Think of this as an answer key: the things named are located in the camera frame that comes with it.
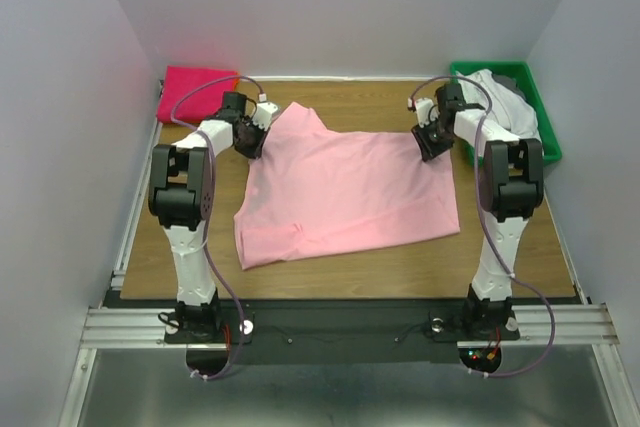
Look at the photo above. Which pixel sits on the light pink t shirt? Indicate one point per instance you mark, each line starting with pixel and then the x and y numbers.
pixel 316 192

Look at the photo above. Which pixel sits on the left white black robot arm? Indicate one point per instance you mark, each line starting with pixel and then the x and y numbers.
pixel 181 197

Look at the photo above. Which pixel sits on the grey garment in bin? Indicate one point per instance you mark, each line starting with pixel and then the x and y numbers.
pixel 509 83

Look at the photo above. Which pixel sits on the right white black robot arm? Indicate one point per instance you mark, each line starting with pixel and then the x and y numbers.
pixel 508 175

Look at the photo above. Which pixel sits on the green plastic bin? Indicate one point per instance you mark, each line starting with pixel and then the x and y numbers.
pixel 520 71

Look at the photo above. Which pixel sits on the aluminium extrusion rail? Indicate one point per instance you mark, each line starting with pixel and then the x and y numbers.
pixel 574 325

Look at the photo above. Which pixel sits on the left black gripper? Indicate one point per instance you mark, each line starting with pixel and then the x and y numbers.
pixel 256 150

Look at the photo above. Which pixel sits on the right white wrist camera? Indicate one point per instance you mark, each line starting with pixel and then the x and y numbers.
pixel 423 108

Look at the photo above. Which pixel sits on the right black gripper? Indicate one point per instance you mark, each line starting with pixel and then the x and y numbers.
pixel 429 150

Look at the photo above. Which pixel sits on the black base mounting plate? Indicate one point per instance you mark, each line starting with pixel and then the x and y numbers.
pixel 279 332

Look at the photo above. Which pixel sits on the folded orange t shirt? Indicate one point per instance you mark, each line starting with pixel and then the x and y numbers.
pixel 236 79

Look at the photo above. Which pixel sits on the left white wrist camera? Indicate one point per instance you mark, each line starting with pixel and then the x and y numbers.
pixel 264 114

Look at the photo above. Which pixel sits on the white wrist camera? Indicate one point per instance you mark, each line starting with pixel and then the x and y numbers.
pixel 264 114
pixel 423 108

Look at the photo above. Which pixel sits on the white crumpled t shirt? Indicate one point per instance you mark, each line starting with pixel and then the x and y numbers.
pixel 509 110

